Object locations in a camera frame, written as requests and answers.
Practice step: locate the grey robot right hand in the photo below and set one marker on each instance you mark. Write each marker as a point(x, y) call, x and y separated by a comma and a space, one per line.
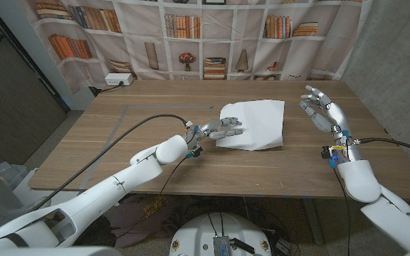
point(329, 113)

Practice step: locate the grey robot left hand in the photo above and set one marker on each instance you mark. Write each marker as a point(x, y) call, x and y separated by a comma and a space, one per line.
point(212, 129)

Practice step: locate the white paper sheet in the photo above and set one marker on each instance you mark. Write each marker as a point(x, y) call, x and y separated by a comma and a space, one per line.
point(258, 122)

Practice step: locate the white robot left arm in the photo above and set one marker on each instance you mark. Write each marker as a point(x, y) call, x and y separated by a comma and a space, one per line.
point(102, 192)

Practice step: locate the white robot torso base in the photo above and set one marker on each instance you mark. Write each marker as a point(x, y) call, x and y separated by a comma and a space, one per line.
point(198, 234)

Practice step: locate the white power strip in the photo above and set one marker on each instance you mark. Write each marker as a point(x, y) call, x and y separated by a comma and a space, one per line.
point(117, 79)

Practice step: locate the grey finned electronics module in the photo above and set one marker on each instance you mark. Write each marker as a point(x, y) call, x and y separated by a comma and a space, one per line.
point(221, 246)

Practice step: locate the purple cloth on floor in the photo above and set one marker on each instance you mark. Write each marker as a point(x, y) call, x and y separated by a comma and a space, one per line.
point(137, 220)

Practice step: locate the white shoe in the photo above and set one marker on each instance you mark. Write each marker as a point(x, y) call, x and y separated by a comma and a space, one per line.
point(43, 203)

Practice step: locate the white robot chest shell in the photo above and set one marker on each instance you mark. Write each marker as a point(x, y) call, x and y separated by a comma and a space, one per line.
point(48, 251)

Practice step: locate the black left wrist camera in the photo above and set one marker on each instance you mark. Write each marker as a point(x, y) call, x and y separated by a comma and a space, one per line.
point(194, 152)

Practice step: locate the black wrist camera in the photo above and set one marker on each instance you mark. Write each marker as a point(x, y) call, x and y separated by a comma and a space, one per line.
point(327, 153)
point(194, 152)

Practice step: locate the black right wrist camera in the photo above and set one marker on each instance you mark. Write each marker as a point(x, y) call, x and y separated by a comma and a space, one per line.
point(327, 153)

